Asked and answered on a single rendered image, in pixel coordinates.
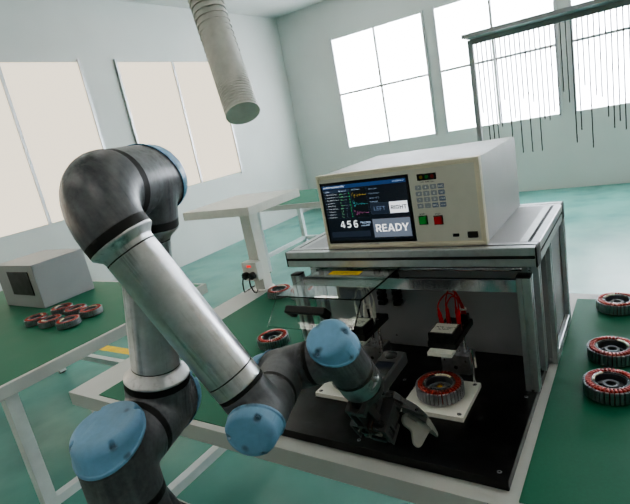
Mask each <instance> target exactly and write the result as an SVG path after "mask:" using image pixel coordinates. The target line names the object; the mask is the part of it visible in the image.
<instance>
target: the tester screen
mask: <svg viewBox="0 0 630 504"><path fill-rule="evenodd" d="M322 192H323V197H324V203H325V208H326V213H327V219H328V224H329V230H330V235H331V240H332V241H346V240H374V239H402V238H414V237H413V236H400V237H375V234H374V228H373V222H372V219H380V218H396V217H410V221H411V216H410V209H409V202H408V195H407V188H406V181H405V178H397V179H388V180H379V181H370V182H361V183H352V184H343V185H334V186H325V187H322ZM403 200H407V203H408V210H409V212H401V213H387V214H371V208H370V203H378V202H390V201H403ZM342 220H358V221H359V226H360V228H355V229H340V224H339V221H342ZM366 230H370V232H371V236H362V237H338V238H333V237H332V232H345V231H366Z"/></svg>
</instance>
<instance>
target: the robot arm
mask: <svg viewBox="0 0 630 504"><path fill-rule="evenodd" d="M187 188H188V181H187V175H186V172H185V169H184V167H183V165H182V164H181V162H180V161H179V160H178V158H176V157H175V156H174V155H173V154H172V153H171V152H170V151H168V150H167V149H165V148H163V147H161V146H158V145H153V144H141V143H137V144H131V145H128V146H124V147H116V148H109V149H96V150H92V151H89V152H86V153H83V154H81V155H80V156H78V157H77V158H75V159H74V160H73V161H72V162H71V163H70V164H69V165H68V167H67V168H66V170H65V171H64V173H63V175H62V178H61V181H60V186H59V202H60V208H61V212H62V215H63V218H64V220H65V222H66V225H67V227H68V229H69V231H70V233H71V234H72V236H73V238H74V240H75V241H76V242H77V244H78V245H79V246H80V248H81V249H82V250H83V252H84V253H85V254H86V255H87V256H88V258H89V259H90V260H91V261H92V262H93V263H98V264H104V265H105V266H106V267H107V268H108V269H109V271H110V272H111V273H112V274H113V276H114V277H115V278H116V279H117V280H118V282H119V283H120V284H121V285H122V294H123V303H124V312H125V321H126V330H127V339H128V348H129V357H130V366H131V367H130V368H129V369H128V370H127V371H126V372H125V374H124V376H123V385H124V393H125V400H124V401H118V402H114V403H111V404H108V405H106V406H103V407H101V410H99V411H94V412H93V413H91V414H90V415H89V416H87V417H86V418H85V419H84V420H83V421H82V422H81V423H80V424H79V425H78V426H77V427H76V429H75V430H74V432H73V434H72V436H71V438H70V442H69V452H70V456H71V459H72V468H73V470H74V472H75V474H76V475H77V477H78V479H79V482H80V485H81V487H82V490H83V493H84V496H85V498H86V501H87V504H182V503H181V502H180V501H179V500H178V499H177V497H176V496H175V495H174V494H173V493H172V492H171V490H170V489H169V488H168V487H167V486H166V483H165V480H164V477H163V474H162V471H161V468H160V461H161V459H162V458H163V457H164V455H165V454H166V453H167V451H168V450H169V449H170V447H171V446H172V445H173V443H174V442H175V441H176V439H177V438H178V437H179V435H180V434H181V433H182V431H183V430H184V429H185V428H186V427H187V426H188V425H189V424H190V423H191V421H192V420H193V418H194V417H195V415H196V412H197V410H198V408H199V406H200V403H201V397H202V393H201V387H200V384H199V381H198V379H199V380H200V382H201V383H202V384H203V385H204V386H205V388H206V389H207V390H208V391H209V393H210V394H211V395H212V396H213V397H214V399H215V400H216V401H217V402H218V403H219V404H220V406H221V407H222V408H223V410H224V411H225V412H226V413H227V414H228V417H227V422H226V424H225V433H226V436H227V440H228V442H229V443H230V445H231V446H232V447H233V448H234V449H235V450H237V451H238V452H240V453H242V454H244V455H247V456H261V455H264V454H267V453H268V452H270V451H271V450H272V449H273V447H274V446H275V445H276V443H277V441H278V439H279V437H280V436H281V435H282V434H283V432H284V430H285V427H286V423H287V420H288V418H289V416H290V413H291V411H292V409H293V407H294V405H295V403H296V400H297V398H298V396H299V394H300V391H301V390H302V389H305V388H309V387H313V386H317V385H320V384H323V383H327V382H331V381H332V382H333V384H334V385H335V386H336V387H337V389H338V390H339V391H340V392H341V394H342V395H343V396H344V397H345V398H346V399H347V400H348V403H347V406H346V409H345V412H346V413H347V414H348V415H349V417H350V418H351V422H350V426H351V427H352V428H353V429H354V431H355V432H356V433H357V434H358V435H359V436H360V437H361V438H362V435H363V434H364V436H365V437H367V438H371V439H373V440H375V441H380V442H384V443H387V442H389V443H392V444H393V445H395V442H396V438H397V435H398V431H399V428H400V424H399V423H398V419H399V416H400V414H399V413H400V412H401V411H402V412H403V413H404V414H403V415H402V418H401V421H402V424H403V426H404V427H406V428H407V429H409V430H410V432H411V438H412V443H413V445H414V446H415V447H417V448H420V447H421V446H422V445H423V443H424V441H425V439H426V437H427V435H428V434H429V433H430V434H432V435H433V436H435V437H438V432H437V430H436V428H435V426H434V425H433V423H432V422H431V420H430V419H429V418H428V416H427V414H426V413H425V412H424V411H423V410H422V409H421V408H420V407H418V406H417V405H416V404H414V403H412V402H411V401H409V400H407V399H405V398H403V397H402V396H401V395H400V394H398V393H397V392H395V391H392V390H389V388H390V386H391V385H392V383H393V382H394V381H395V379H396V378H397V377H398V375H399V374H400V372H401V371H402V370H403V368H404V367H405V365H406V364H407V363H408V360H407V356H406V353H405V352H399V351H384V353H383V354H382V355H381V356H380V358H379V359H378V360H377V361H376V363H375V364H374V363H373V361H372V360H371V358H370V357H369V355H368V354H367V352H366V351H365V349H364V348H363V346H362V345H361V343H360V341H359V339H358V337H357V336H356V335H355V333H353V332H352V331H351V330H350V328H349V327H348V326H347V325H346V324H345V323H344V322H342V321H340V320H338V319H327V320H323V321H321V322H320V323H319V324H318V325H317V326H314V327H313V328H312V329H311V330H310V332H309V333H308V336H307V339H306V341H302V342H299V343H295V344H292V345H288V346H284V347H281V348H277V349H270V350H267V351H265V352H264V353H261V354H258V355H256V356H254V357H253V358H252V357H251V356H250V355H249V353H248V352H247V351H246V350H245V348H244V347H243V346H242V345H241V343H240V342H239V341H238V340H237V338H236V337H235V336H234V335H233V334H232V332H231V331H230V330H229V329H228V327H227V326H226V325H225V324H224V322H223V321H222V320H221V319H220V317H219V316H218V315H217V314H216V312H215V311H214V310H213V309H212V307H211V306H210V305H209V304H208V302H207V301H206V300H205V299H204V297H203V296H202V295H201V294H200V292H199V291H198V290H197V289H196V287H195V286H194V285H193V284H192V282H191V281H190V280H189V279H188V277H187V276H186V275H185V274H184V272H183V271H182V270H181V269H180V267H179V266H178V265H177V264H176V262H175V261H174V260H173V259H172V249H171V235H172V234H173V233H174V232H175V231H176V230H177V229H178V228H179V217H178V206H179V205H180V204H181V202H182V201H183V199H184V197H185V195H186V193H187ZM180 357H181V358H182V360H181V359H180ZM189 368H190V369H191V370H189ZM193 373H194V374H195V375H196V377H194V376H193V375H192V374H193ZM197 378H198V379H197ZM401 408H402V410H401ZM355 427H358V429H359V430H357V429H356V428H355Z"/></svg>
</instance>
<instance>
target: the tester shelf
mask: <svg viewBox="0 0 630 504"><path fill-rule="evenodd" d="M564 216H565V215H564V201H558V202H543V203H529V204H520V206H519V207H518V208H517V209H516V210H515V212H514V213H513V214H512V215H511V216H510V217H509V219H508V220H507V221H506V222H505V223H504V224H503V225H502V227H501V228H500V229H499V230H498V231H497V232H496V234H495V235H494V236H493V237H492V238H491V239H490V240H489V243H488V245H461V246H421V247H381V248H342V249H329V248H328V243H327V237H326V232H323V233H321V234H319V235H318V236H316V237H314V238H312V239H310V240H308V241H306V242H304V243H303V244H301V245H299V246H297V247H295V248H293V249H291V250H289V251H287V252H285V256H286V260H287V265H288V267H538V266H539V264H540V262H541V260H542V258H543V256H544V254H545V252H546V251H547V249H548V247H549V245H550V243H551V241H552V239H553V237H554V235H555V233H556V231H557V229H558V228H559V226H560V224H561V222H562V220H563V218H564Z"/></svg>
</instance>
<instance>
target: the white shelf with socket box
mask: <svg viewBox="0 0 630 504"><path fill-rule="evenodd" d="M299 196H300V193H299V189H289V190H280V191H271V192H262V193H253V194H244V195H236V196H233V197H230V198H227V199H224V200H221V201H218V202H215V203H212V204H209V205H206V206H203V207H200V208H197V209H194V210H191V211H188V212H184V213H183V218H184V221H191V220H204V219H217V218H229V217H240V222H241V226H242V230H243V235H244V239H245V243H246V248H247V252H248V256H249V260H246V261H244V262H242V263H241V265H242V270H243V273H242V278H243V279H242V286H243V291H244V293H246V292H247V291H249V290H250V289H252V291H253V292H254V293H258V292H266V291H267V290H268V289H269V288H270V287H272V286H275V284H273V283H272V279H271V275H270V270H269V266H268V261H267V257H266V252H265V248H264V243H263V239H262V234H261V230H260V225H259V221H258V216H257V213H258V212H261V211H263V210H266V209H268V208H271V207H273V206H276V205H279V204H281V203H284V202H286V201H289V200H291V199H294V198H296V197H299ZM244 280H245V281H249V284H250V287H251V288H249V289H248V290H246V291H245V289H244ZM250 281H254V282H255V285H254V286H251V282H250ZM255 286H256V288H255V289H254V290H255V291H254V290H253V287H255Z"/></svg>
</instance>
